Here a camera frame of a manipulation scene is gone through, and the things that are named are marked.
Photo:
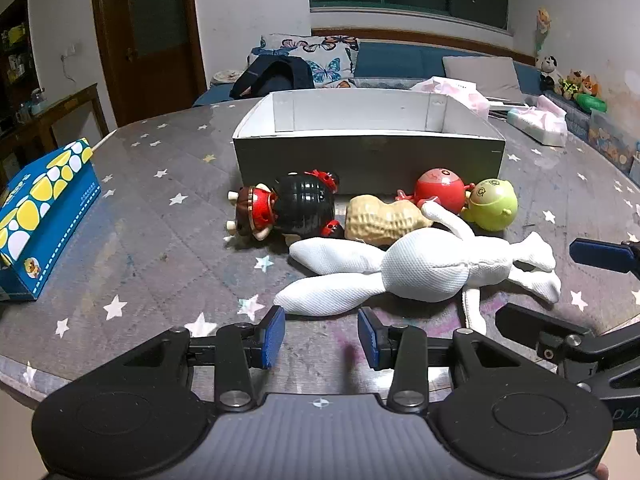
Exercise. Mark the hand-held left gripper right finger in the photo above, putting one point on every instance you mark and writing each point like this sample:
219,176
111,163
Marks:
367,341

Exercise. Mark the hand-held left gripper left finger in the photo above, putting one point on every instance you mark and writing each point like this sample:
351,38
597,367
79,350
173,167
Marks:
270,338

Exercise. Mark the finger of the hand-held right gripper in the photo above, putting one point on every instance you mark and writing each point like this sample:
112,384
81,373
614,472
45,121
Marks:
597,255
540,327

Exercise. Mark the white plush rabbit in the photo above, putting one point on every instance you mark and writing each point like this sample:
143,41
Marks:
425,270

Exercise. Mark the green round toy figure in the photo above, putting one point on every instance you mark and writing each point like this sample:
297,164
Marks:
492,205

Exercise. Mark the beige peanut toy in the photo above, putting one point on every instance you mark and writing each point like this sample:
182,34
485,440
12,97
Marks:
380,220

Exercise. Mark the black round toy figure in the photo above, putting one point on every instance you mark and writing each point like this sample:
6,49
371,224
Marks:
300,205

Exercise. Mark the red round toy figure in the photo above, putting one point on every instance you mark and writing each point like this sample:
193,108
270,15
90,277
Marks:
442,187

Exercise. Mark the grey cardboard box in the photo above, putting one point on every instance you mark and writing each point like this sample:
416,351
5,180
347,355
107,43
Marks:
350,160

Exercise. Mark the cartoon print storage box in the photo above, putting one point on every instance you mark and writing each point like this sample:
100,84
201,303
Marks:
612,140

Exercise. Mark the white tissue pack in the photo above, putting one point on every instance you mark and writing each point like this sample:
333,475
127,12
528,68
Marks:
540,126

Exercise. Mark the group of dog plush toys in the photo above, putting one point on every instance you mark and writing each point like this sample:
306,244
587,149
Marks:
580,84

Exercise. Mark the panda plush toy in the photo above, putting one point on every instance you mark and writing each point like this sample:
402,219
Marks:
547,67

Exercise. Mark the grey pillow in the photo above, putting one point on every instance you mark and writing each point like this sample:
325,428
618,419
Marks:
485,72

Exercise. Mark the white and pink soft package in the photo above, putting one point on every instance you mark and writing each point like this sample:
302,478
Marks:
450,87

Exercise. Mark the blue yellow-dotted tissue box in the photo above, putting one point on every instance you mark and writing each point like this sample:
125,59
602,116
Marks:
45,220

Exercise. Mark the dark blue backpack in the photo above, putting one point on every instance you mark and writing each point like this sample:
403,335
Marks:
280,76

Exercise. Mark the blue sofa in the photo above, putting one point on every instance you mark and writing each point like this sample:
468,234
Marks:
400,60

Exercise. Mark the butterfly print pillow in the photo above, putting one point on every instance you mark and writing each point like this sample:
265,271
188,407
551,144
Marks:
325,60

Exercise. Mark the brown wooden desk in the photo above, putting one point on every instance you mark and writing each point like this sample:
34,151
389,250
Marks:
60,115

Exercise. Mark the brown wooden door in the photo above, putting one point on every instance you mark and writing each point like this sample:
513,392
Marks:
150,35

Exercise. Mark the pale green jar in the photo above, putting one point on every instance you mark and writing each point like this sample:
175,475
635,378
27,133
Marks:
36,101

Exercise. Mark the dark wooden shelf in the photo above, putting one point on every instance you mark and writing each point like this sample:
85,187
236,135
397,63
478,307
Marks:
15,50

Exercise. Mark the white wall socket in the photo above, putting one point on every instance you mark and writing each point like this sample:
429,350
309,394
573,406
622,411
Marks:
70,51

